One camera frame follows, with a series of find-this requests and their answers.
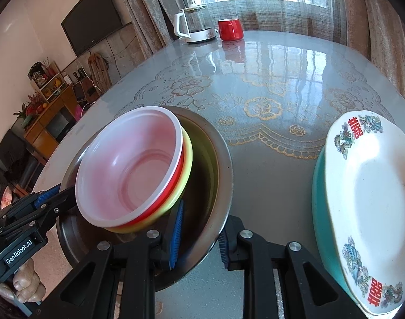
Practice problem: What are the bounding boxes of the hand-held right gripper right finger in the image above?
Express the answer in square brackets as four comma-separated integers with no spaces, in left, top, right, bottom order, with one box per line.
[218,215,369,319]

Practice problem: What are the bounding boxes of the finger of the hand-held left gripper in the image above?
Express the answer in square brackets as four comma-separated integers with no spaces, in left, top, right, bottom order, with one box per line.
[0,186,78,237]
[5,183,61,219]

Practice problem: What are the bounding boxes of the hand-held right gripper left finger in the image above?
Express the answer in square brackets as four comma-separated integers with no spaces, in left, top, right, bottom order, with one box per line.
[36,199,186,319]

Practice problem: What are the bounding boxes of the stainless steel bowl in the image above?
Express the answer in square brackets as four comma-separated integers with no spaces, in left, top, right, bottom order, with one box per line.
[55,105,233,292]

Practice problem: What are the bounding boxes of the yellow plastic bowl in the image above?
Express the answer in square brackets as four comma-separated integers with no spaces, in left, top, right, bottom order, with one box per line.
[106,129,194,234]

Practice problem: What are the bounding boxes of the red plastic bowl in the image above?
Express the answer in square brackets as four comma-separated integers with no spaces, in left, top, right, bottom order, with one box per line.
[75,106,185,228]

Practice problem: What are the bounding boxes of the teal plastic plate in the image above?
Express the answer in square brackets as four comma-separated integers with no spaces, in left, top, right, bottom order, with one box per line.
[311,146,366,309]

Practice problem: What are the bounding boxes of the large white dragon-print plate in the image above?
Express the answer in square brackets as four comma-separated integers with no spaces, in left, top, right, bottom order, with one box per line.
[324,111,405,316]

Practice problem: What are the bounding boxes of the person's left hand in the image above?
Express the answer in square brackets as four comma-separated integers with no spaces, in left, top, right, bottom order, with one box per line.
[3,258,47,304]

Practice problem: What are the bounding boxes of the black leather chair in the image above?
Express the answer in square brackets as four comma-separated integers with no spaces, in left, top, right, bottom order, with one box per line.
[0,129,45,200]

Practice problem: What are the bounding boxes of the green potted plant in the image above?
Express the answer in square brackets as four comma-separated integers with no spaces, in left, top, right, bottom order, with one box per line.
[14,104,35,128]

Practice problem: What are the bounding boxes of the wooden shelf cabinet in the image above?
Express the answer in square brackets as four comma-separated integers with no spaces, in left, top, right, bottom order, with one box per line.
[23,61,81,165]

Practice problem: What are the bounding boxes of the folded wooden chair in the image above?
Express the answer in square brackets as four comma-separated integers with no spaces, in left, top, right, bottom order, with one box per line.
[88,52,111,92]

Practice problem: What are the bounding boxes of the white glass electric kettle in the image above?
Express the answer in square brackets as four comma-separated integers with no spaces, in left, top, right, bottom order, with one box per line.
[174,4,219,44]

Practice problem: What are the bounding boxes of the beige curtain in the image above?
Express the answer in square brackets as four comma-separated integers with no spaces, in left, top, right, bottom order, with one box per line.
[339,0,405,107]
[118,0,190,57]

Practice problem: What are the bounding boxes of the red mug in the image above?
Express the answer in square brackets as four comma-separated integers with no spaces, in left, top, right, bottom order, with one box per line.
[218,18,245,41]

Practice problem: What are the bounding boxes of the white sheer curtain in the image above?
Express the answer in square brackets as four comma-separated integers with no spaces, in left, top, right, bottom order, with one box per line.
[181,0,349,45]

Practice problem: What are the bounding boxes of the black wall television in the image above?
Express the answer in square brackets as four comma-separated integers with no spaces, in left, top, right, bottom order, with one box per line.
[61,0,134,58]

